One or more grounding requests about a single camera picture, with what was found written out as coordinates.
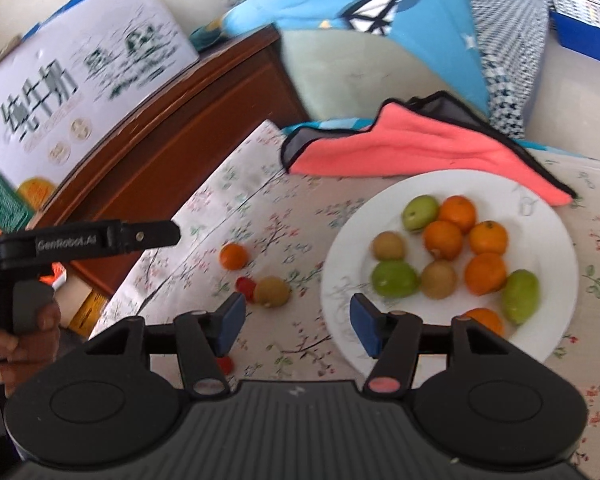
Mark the pale green cushion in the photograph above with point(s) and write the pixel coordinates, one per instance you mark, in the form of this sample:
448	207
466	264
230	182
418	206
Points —
355	75

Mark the brown wooden cabinet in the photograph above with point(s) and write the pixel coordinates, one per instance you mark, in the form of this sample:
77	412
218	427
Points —
180	135

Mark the blue printed blanket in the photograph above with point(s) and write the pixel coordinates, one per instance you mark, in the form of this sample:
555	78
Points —
330	5

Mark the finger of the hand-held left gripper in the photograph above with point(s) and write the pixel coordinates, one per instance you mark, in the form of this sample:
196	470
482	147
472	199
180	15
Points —
105	242

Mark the floral tablecloth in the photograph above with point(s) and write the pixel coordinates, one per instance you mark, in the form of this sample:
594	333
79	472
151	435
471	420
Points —
280	200

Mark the houndstooth blanket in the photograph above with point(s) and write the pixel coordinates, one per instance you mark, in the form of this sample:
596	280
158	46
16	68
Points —
510	35

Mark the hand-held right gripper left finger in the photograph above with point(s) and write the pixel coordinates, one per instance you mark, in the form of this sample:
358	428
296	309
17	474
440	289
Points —
230	327

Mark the pink cloth with black trim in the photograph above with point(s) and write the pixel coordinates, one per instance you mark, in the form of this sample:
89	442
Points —
430	145

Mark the white milk carton box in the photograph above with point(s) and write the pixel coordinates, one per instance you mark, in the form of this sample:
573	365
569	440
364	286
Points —
80	60

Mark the orange cardboard box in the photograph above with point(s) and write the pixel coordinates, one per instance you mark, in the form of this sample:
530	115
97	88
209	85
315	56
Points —
55	274

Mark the yellow box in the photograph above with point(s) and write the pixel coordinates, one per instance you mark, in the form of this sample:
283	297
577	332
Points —
87	312

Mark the red cherry tomato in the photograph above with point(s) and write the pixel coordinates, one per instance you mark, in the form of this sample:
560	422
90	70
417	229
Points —
225	364
245	285

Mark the white floral plate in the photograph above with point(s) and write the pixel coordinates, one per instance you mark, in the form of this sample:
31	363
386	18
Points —
545	240

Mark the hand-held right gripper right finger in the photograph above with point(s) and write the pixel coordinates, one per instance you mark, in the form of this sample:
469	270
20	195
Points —
362	320

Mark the blue storage box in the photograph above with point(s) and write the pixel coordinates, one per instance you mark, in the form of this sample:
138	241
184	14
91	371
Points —
580	42

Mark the round brown fruit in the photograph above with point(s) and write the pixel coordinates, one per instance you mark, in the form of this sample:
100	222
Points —
273	291
438	280
389	246

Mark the green jujube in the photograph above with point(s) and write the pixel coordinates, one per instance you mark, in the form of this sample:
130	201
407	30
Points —
420	212
394	278
520	296

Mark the person's left hand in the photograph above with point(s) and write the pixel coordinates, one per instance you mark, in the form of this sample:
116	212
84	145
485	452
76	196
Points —
30	355

